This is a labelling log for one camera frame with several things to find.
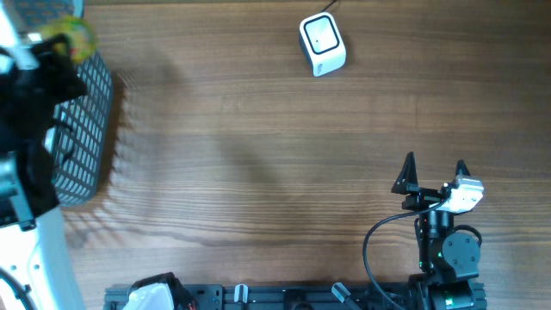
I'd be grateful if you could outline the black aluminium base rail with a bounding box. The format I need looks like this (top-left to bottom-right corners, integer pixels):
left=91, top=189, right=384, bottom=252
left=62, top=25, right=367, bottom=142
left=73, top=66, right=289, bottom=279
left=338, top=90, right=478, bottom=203
left=103, top=282, right=487, bottom=310

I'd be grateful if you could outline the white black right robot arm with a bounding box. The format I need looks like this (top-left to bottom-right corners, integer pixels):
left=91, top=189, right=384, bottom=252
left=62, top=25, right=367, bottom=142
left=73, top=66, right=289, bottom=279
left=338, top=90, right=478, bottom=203
left=391, top=152, right=485, bottom=309

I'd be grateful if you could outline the grey plastic mesh basket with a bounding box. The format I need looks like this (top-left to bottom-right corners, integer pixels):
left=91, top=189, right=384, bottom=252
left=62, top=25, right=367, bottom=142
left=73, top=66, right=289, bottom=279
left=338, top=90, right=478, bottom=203
left=1, top=1, right=113, bottom=206

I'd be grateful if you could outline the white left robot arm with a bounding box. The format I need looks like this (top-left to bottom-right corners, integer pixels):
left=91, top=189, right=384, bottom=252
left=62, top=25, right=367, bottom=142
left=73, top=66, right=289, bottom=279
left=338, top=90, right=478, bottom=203
left=1, top=1, right=87, bottom=309

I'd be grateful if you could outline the white barcode scanner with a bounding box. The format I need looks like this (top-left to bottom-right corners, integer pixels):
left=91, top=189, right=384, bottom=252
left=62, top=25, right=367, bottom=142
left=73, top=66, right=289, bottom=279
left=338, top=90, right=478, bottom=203
left=299, top=12, right=347, bottom=78

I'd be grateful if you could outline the yellow oil bottle silver cap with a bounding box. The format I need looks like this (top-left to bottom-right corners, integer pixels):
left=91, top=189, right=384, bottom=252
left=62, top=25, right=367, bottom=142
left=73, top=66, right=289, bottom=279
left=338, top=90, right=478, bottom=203
left=39, top=15, right=98, bottom=65

